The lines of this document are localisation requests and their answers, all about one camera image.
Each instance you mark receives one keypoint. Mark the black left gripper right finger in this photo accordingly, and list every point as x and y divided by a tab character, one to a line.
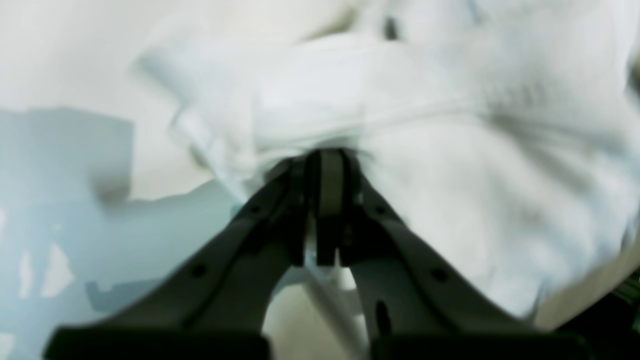
416	305

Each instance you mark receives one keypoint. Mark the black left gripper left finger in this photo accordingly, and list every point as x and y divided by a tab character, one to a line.
213	307

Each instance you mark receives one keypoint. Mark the white t-shirt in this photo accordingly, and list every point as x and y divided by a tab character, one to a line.
500	130

